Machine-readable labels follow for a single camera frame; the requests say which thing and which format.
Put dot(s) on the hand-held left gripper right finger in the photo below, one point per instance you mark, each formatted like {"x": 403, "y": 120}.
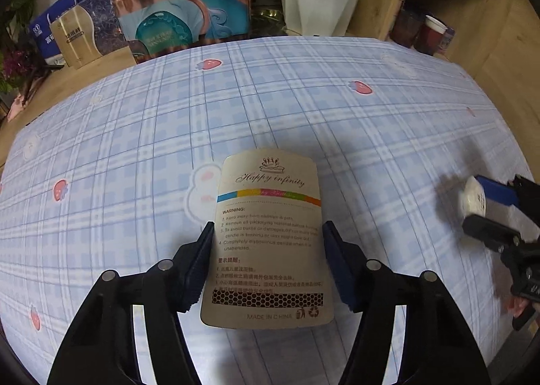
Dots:
{"x": 337, "y": 267}

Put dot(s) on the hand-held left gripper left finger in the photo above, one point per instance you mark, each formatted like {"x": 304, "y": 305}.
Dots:
{"x": 198, "y": 267}

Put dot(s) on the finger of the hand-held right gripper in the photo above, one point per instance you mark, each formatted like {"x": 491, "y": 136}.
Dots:
{"x": 500, "y": 191}
{"x": 485, "y": 229}

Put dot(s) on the white printed packet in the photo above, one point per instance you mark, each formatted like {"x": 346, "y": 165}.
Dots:
{"x": 473, "y": 197}

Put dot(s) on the white printed card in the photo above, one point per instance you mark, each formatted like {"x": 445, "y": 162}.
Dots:
{"x": 270, "y": 241}

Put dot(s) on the person's right hand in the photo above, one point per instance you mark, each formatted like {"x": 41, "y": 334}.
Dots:
{"x": 518, "y": 305}

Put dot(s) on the small blue box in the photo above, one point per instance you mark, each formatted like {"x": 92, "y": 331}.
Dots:
{"x": 448, "y": 40}

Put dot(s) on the pink cloth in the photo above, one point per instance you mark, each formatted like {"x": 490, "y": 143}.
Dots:
{"x": 17, "y": 106}

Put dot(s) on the pink teal gift box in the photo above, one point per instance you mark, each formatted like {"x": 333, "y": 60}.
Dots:
{"x": 181, "y": 18}

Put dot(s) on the silver purple gift box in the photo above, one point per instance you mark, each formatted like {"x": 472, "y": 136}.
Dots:
{"x": 84, "y": 35}

